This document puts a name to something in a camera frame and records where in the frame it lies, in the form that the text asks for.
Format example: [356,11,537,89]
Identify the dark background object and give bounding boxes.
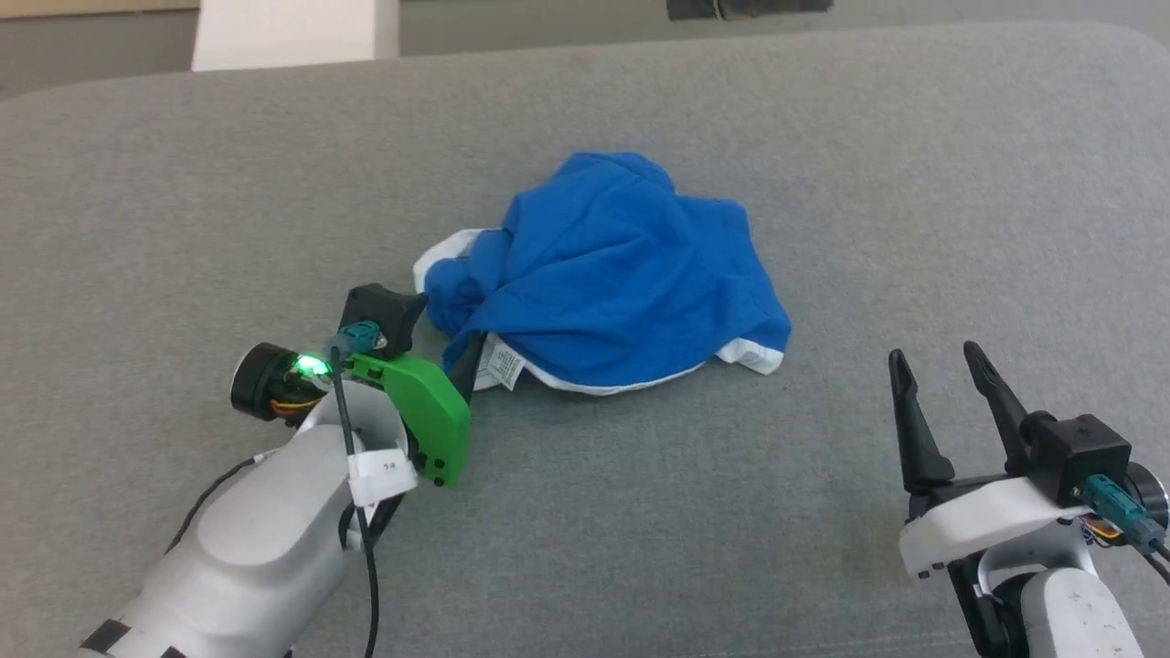
[665,0,835,23]

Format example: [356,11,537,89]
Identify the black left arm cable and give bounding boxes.
[326,340,381,658]

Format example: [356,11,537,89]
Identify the right arm cable teal plug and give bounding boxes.
[1082,473,1170,586]

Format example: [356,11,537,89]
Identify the grey fabric sofa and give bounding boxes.
[0,20,1170,658]

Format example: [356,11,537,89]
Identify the light wooden strip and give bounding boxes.
[0,0,200,17]

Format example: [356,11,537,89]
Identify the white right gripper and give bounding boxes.
[888,341,1170,580]

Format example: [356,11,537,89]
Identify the white block furniture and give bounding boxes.
[190,0,401,72]

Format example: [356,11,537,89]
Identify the blue garment with white trim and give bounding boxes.
[413,151,792,397]

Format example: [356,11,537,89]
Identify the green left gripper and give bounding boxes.
[231,331,490,488]

